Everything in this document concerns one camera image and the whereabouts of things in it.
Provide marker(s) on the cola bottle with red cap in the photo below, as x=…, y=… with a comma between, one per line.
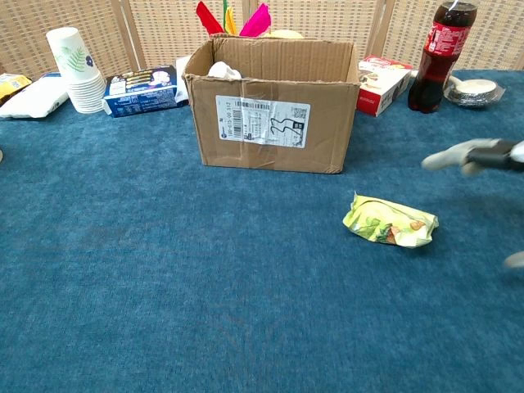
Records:
x=440, y=49

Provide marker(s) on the woven folding screen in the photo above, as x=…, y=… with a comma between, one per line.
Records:
x=163, y=28

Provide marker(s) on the clear wrapped white tissue pack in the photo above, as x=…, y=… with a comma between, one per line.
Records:
x=182, y=79

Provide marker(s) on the white pouch with blue label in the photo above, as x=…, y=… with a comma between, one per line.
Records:
x=37, y=98

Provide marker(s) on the pink red paper flower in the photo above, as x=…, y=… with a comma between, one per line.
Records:
x=256, y=20

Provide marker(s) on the dark blue printed pack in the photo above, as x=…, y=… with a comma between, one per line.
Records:
x=139, y=90

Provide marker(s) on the stack of paper cups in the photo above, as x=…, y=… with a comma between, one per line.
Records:
x=79, y=73

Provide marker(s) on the red and white box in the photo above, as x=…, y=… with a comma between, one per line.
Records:
x=380, y=88

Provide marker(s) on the blue table carpet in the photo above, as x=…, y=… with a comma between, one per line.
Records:
x=163, y=266

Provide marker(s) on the white blue toothpaste tube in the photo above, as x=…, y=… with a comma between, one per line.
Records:
x=223, y=70

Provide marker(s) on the foil wrapped white round container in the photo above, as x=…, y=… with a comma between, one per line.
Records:
x=475, y=92

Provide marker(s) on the brown cardboard box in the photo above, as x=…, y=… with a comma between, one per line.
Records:
x=327, y=123

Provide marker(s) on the yellow snack packet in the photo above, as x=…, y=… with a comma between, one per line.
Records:
x=389, y=223

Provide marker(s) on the orange brown snack packet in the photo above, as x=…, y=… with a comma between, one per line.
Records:
x=12, y=84

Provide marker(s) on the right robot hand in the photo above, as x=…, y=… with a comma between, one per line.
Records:
x=458, y=155

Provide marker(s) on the yellow plush toy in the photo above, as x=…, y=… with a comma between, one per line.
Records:
x=284, y=34

